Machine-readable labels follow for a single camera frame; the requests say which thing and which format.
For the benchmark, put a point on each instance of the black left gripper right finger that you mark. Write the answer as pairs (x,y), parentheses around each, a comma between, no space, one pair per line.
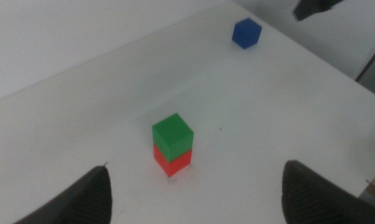
(311,199)

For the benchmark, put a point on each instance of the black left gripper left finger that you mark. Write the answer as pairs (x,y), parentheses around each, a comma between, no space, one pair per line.
(87,199)

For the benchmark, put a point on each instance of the blue cube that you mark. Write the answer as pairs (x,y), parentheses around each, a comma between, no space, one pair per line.
(246,33)

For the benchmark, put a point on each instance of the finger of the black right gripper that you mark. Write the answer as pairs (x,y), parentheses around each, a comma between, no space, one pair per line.
(311,7)

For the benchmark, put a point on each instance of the green cube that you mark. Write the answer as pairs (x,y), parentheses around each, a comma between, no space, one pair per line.
(173,137)

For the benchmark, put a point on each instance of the red cube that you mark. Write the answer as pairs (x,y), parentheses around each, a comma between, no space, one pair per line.
(174,167)

